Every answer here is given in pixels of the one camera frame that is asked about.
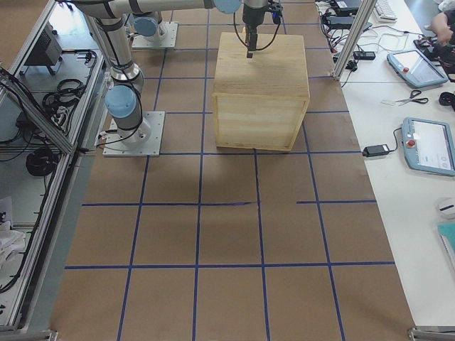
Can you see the upper teach pendant tablet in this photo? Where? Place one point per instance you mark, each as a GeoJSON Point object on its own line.
{"type": "Point", "coordinates": [416, 69]}

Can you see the black control box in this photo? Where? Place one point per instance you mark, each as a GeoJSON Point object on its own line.
{"type": "Point", "coordinates": [46, 51]}

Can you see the black handled scissors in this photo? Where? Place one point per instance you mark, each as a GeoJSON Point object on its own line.
{"type": "Point", "coordinates": [413, 97]}

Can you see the lower teach pendant tablet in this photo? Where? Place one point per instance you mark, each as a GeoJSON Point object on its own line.
{"type": "Point", "coordinates": [428, 146]}

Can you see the white round device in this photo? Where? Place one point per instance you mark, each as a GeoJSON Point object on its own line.
{"type": "Point", "coordinates": [445, 207]}

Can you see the white keyboard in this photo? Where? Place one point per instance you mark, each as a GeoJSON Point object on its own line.
{"type": "Point", "coordinates": [383, 12]}

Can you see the aluminium frame post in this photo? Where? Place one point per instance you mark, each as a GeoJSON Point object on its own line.
{"type": "Point", "coordinates": [364, 12]}

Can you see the black power brick top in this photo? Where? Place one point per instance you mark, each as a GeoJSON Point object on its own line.
{"type": "Point", "coordinates": [339, 22]}

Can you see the teal notebook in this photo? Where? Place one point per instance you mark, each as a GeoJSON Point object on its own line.
{"type": "Point", "coordinates": [446, 232]}

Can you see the person forearm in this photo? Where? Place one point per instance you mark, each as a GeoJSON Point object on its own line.
{"type": "Point", "coordinates": [442, 25]}

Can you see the teach pendant tablet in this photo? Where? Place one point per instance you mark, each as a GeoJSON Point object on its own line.
{"type": "Point", "coordinates": [416, 69]}
{"type": "Point", "coordinates": [428, 146]}

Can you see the black small device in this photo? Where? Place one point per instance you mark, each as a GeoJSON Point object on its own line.
{"type": "Point", "coordinates": [364, 55]}

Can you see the aluminium side frame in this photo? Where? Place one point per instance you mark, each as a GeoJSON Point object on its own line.
{"type": "Point", "coordinates": [42, 118]}

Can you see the wooden drawer cabinet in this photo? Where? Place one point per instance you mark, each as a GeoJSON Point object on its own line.
{"type": "Point", "coordinates": [260, 102]}

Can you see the black power adapter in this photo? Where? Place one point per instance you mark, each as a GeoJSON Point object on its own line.
{"type": "Point", "coordinates": [375, 150]}

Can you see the black gripper on cabinet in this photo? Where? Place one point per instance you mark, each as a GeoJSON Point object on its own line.
{"type": "Point", "coordinates": [251, 17]}

